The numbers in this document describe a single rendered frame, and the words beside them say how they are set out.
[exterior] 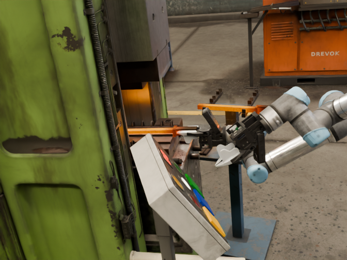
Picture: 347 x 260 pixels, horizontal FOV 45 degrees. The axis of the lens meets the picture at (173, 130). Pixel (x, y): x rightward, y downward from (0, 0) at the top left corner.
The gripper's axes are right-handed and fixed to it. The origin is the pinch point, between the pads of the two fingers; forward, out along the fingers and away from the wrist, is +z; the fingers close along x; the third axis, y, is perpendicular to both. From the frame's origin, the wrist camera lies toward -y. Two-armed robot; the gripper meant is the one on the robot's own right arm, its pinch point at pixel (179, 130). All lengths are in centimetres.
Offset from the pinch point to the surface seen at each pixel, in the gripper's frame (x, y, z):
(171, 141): -5.7, 2.3, 2.7
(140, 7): -17, -55, 5
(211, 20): 751, 97, 80
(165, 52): 1.7, -33.9, 2.5
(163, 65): -3.4, -29.9, 2.6
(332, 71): 335, 88, -110
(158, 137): -4.3, 1.5, 8.8
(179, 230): -73, -6, -14
